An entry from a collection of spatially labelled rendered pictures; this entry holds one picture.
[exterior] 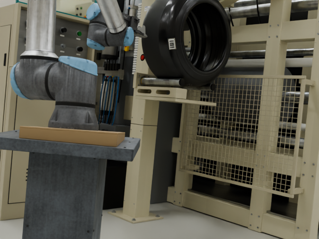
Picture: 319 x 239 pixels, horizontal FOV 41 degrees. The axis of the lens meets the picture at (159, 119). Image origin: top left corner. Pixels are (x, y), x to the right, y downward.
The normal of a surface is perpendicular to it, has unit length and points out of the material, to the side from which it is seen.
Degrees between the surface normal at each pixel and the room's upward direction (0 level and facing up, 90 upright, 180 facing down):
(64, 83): 87
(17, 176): 90
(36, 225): 90
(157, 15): 74
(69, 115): 67
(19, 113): 90
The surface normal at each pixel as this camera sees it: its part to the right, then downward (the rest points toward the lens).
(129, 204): -0.73, -0.05
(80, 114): 0.42, -0.33
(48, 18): 0.64, 0.06
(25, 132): 0.00, 0.03
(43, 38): 0.44, 0.05
